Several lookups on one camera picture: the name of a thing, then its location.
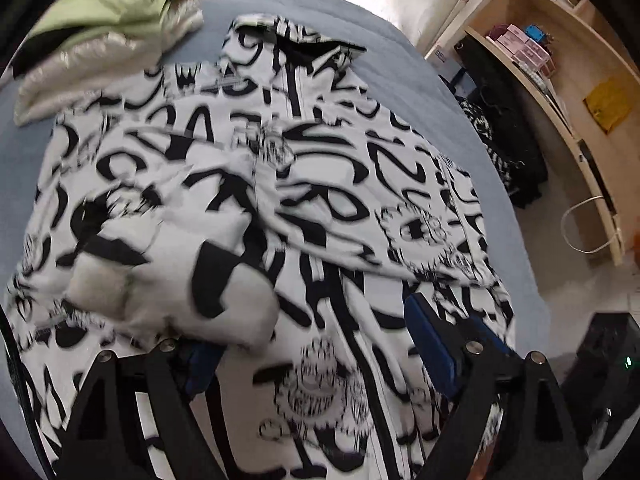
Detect blue bed sheet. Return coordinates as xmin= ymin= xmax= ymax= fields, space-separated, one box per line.
xmin=1 ymin=0 xmax=550 ymax=479

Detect wooden curved shelf unit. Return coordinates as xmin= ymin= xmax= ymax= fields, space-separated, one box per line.
xmin=437 ymin=0 xmax=639 ymax=264

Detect black device with green light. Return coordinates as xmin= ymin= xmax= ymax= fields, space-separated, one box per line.
xmin=561 ymin=312 xmax=639 ymax=448

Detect black clothes pile by shelf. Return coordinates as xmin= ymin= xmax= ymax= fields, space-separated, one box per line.
xmin=445 ymin=36 xmax=548 ymax=209

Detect white cable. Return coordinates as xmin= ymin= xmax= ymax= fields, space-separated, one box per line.
xmin=560 ymin=195 xmax=618 ymax=255

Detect yellow paper on shelf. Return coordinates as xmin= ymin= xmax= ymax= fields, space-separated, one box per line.
xmin=582 ymin=77 xmax=639 ymax=134

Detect white shiny puffer jacket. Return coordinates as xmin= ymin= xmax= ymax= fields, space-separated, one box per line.
xmin=13 ymin=0 xmax=204 ymax=127

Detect pink boxes on shelf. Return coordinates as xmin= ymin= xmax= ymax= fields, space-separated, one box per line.
xmin=487 ymin=24 xmax=551 ymax=70

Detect black white graffiti jacket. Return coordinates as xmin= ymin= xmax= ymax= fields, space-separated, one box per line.
xmin=6 ymin=14 xmax=513 ymax=479

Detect blue box on shelf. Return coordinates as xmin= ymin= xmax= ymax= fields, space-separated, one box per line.
xmin=524 ymin=25 xmax=547 ymax=44

